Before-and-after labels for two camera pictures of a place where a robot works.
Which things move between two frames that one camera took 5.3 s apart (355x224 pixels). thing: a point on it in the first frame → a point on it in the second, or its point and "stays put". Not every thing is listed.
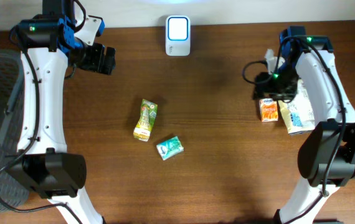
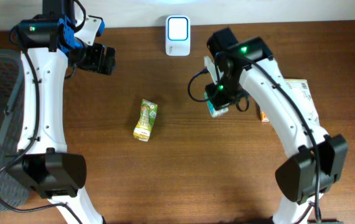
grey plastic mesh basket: [0, 78] stays put
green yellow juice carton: [146, 121] stays put
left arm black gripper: [103, 59] stays put
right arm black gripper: [277, 94] → [220, 101]
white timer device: [177, 35] stays put
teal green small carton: [170, 148] → [214, 112]
